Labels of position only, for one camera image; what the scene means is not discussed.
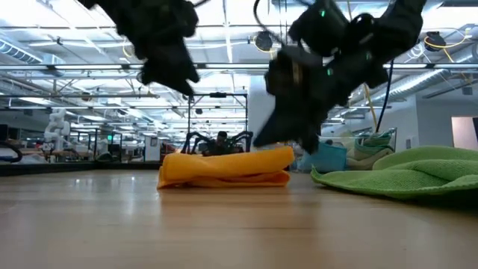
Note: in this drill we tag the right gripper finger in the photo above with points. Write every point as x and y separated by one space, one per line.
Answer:
311 140
284 127

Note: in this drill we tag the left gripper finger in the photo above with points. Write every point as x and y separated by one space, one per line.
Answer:
183 82

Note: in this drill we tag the blue microfiber towel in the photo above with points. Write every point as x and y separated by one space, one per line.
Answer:
325 158

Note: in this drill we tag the pale green teal-edged towel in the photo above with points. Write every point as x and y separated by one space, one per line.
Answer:
367 160

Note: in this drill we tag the sage green microfiber towel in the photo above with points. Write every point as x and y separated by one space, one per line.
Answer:
373 143

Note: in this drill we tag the orange microfiber towel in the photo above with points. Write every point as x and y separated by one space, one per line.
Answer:
224 168

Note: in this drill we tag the bright green microfiber towel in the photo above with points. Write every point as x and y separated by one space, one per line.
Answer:
411 172

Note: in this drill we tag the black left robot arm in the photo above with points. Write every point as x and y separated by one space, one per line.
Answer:
149 18

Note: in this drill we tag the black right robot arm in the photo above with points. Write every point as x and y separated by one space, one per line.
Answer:
388 30

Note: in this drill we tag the white pillar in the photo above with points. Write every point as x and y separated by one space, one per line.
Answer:
259 112

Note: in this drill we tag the black background robot arms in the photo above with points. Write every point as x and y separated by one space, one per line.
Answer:
194 142

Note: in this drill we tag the person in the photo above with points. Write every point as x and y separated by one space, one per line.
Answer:
222 143

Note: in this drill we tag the clear plastic bin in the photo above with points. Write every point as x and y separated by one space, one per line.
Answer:
392 138

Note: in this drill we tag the white robot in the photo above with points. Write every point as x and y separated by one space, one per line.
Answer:
56 129

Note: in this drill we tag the dark background table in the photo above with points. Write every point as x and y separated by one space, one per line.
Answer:
74 167

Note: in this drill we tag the black frame rig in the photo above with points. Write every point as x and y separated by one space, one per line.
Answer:
189 119

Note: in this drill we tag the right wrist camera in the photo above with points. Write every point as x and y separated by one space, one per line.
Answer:
291 73

